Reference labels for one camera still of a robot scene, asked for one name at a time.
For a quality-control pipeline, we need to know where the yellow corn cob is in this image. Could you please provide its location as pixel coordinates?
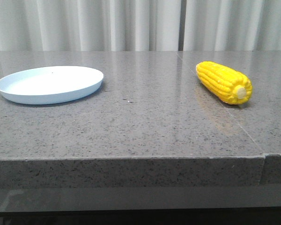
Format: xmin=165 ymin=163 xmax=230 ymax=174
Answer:
xmin=196 ymin=61 xmax=253 ymax=105

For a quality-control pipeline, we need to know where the white pleated curtain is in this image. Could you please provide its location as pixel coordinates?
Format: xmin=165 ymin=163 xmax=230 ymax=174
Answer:
xmin=0 ymin=0 xmax=281 ymax=51

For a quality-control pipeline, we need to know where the light blue round plate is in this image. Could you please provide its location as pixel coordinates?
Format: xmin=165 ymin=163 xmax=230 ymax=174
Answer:
xmin=0 ymin=66 xmax=104 ymax=105

